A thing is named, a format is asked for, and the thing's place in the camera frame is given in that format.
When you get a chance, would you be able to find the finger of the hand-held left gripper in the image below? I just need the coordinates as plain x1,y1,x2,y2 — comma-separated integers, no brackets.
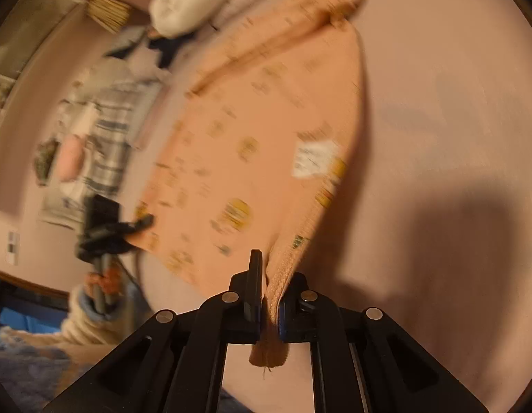
119,214,155,242

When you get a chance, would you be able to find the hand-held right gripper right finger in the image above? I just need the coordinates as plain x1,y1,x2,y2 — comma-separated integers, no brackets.
278,273,490,413

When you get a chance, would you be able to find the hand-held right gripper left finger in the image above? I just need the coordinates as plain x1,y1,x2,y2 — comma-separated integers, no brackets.
42,250,264,413

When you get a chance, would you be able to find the peach printed small garment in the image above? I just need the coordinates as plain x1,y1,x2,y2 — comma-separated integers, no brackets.
130,0,370,368

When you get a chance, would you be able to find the person's left hand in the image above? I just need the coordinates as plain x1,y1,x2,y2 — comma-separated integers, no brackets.
89,266,123,297

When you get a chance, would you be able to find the pink crumpled garment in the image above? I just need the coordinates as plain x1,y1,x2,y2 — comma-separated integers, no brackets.
57,135,85,182

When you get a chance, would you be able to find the floral patterned cloth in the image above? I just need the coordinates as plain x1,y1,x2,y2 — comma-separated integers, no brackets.
33,139,62,187

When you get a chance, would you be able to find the plaid pillow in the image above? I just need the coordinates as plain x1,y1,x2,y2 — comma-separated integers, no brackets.
79,80,165,201

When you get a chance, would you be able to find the person's fuzzy blue clothing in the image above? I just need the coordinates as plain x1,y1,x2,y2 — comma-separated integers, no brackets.
0,325,83,413

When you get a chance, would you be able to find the dark navy cloth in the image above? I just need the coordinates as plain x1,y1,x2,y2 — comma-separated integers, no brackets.
104,26,176,70

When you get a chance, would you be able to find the straw fringe decoration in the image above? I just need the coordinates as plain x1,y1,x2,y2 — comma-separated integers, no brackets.
86,0,134,34

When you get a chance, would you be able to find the white goose plush toy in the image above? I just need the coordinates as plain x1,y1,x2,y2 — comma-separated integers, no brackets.
149,0,234,39

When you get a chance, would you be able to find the curved wall shelf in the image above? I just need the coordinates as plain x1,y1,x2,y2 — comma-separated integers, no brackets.
0,0,88,108

